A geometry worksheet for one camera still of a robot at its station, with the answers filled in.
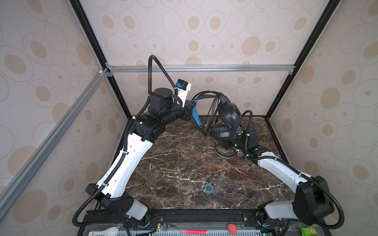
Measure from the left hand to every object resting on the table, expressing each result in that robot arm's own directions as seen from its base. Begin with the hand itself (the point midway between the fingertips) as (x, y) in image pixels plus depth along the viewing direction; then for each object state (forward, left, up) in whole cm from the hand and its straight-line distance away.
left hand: (199, 101), depth 58 cm
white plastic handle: (-41, +42, -46) cm, 74 cm away
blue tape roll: (-20, -7, -47) cm, 52 cm away
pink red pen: (-41, +2, -46) cm, 62 cm away
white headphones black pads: (+4, -17, -48) cm, 51 cm away
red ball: (-39, -16, -44) cm, 61 cm away
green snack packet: (-40, -53, -45) cm, 80 cm away
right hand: (+3, -12, -27) cm, 30 cm away
